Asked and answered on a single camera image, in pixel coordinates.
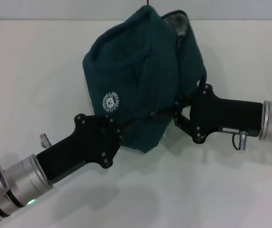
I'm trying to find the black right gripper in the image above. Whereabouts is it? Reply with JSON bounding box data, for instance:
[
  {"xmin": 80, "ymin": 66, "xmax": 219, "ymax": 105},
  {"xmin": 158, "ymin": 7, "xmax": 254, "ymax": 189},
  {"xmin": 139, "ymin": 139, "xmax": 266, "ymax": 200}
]
[{"xmin": 173, "ymin": 83, "xmax": 264, "ymax": 145}]

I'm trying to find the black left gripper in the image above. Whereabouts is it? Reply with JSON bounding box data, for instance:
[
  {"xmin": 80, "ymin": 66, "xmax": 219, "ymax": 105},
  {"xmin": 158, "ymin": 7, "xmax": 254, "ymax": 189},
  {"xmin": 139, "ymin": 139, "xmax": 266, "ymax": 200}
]
[{"xmin": 36, "ymin": 114, "xmax": 124, "ymax": 185}]

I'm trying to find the dark teal lunch bag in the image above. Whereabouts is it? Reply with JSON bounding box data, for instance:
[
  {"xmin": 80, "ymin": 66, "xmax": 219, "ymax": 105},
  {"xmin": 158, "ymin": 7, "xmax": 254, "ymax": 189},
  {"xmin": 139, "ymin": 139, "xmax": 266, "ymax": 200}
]
[{"xmin": 82, "ymin": 6, "xmax": 207, "ymax": 154}]

